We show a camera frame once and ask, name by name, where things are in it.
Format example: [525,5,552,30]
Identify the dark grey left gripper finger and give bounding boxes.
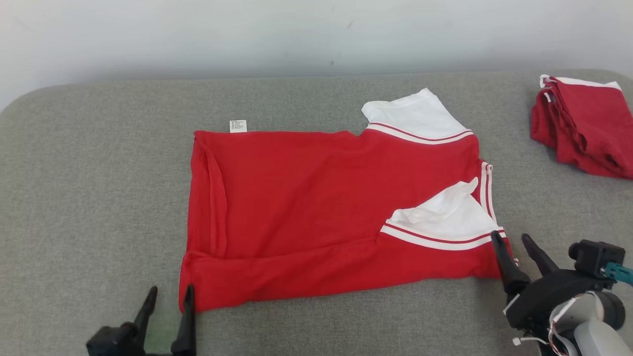
[132,285,159,356]
[170,283,197,356]

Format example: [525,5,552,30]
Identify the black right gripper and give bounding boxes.
[490,230,612,332]

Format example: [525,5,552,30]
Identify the red shorts with white stripe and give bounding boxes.
[530,74,633,180]

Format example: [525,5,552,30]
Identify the red shirt with white sleeves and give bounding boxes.
[178,88,520,314]

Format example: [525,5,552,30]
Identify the red white twisted wires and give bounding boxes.
[512,297,579,356]

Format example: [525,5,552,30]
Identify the teal right camera cable connector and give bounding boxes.
[603,262,633,286]

